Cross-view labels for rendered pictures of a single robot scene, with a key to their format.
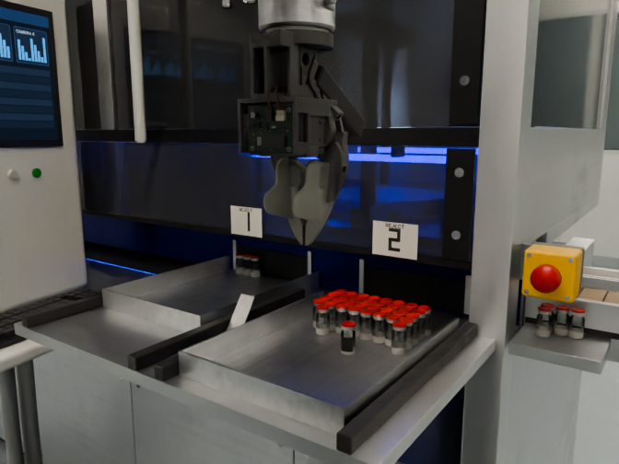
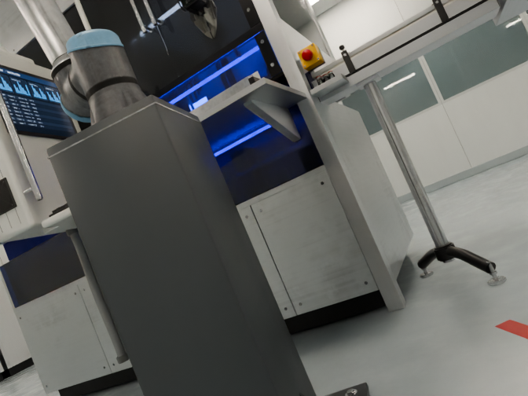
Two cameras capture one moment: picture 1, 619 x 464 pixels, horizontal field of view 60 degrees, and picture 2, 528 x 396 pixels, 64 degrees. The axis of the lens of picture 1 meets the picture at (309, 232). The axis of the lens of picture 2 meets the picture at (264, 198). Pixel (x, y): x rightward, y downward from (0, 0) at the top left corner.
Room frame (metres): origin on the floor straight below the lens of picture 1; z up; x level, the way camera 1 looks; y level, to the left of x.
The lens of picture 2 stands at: (-0.70, 0.30, 0.48)
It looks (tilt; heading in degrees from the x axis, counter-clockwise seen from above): 3 degrees up; 349
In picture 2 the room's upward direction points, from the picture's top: 23 degrees counter-clockwise
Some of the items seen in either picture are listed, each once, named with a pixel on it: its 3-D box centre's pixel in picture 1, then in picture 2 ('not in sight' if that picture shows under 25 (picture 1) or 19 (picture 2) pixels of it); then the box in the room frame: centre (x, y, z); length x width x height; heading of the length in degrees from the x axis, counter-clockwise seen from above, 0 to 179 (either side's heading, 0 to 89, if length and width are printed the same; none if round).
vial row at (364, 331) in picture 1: (360, 322); not in sight; (0.80, -0.08, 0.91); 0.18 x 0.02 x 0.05; 55
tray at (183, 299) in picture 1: (217, 287); not in sight; (1.02, 0.18, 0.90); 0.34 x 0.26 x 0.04; 145
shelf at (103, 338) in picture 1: (260, 329); (212, 134); (0.87, 0.08, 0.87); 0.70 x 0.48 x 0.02; 55
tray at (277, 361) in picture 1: (329, 344); (240, 106); (0.73, -0.03, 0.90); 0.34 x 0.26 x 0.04; 145
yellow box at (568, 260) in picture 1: (553, 271); (311, 57); (0.78, -0.37, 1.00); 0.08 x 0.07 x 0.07; 145
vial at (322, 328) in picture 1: (322, 319); not in sight; (0.82, -0.02, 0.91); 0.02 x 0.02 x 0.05
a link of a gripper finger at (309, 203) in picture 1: (308, 204); (208, 20); (0.54, 0.00, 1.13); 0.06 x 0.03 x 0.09; 145
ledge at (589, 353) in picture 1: (561, 342); (330, 86); (0.81, -0.40, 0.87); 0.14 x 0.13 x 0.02; 145
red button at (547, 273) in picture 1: (546, 277); (307, 55); (0.74, -0.34, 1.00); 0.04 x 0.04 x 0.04; 55
